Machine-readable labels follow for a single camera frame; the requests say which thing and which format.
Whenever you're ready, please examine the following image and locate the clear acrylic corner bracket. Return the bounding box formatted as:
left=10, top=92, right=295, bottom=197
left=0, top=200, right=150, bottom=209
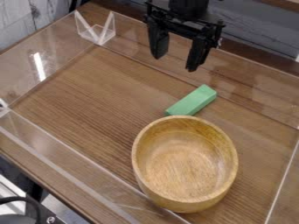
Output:
left=74, top=11, right=116, bottom=46

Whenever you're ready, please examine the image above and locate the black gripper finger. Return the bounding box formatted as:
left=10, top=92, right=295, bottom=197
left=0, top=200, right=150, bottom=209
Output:
left=147, top=19, right=170, bottom=60
left=186, top=36, right=211, bottom=72

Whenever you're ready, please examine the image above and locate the black cable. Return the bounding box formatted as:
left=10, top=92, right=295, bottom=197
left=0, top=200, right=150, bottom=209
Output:
left=0, top=196, right=43, bottom=224

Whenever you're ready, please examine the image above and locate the black metal table bracket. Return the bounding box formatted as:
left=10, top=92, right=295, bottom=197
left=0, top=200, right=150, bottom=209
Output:
left=24, top=195, right=66, bottom=224

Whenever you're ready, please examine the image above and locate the green rectangular block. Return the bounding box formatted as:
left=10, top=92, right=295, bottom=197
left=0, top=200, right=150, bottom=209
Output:
left=165, top=85, right=218, bottom=116

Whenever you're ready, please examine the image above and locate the clear acrylic tray wall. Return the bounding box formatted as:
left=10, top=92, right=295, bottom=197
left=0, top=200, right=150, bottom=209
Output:
left=0, top=99, right=191, bottom=224

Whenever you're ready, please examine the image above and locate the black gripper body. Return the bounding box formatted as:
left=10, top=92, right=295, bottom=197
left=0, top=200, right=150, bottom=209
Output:
left=144, top=0, right=226, bottom=47

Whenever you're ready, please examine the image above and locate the brown wooden bowl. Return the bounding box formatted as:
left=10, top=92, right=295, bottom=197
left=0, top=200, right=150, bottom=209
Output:
left=131, top=115, right=239, bottom=214

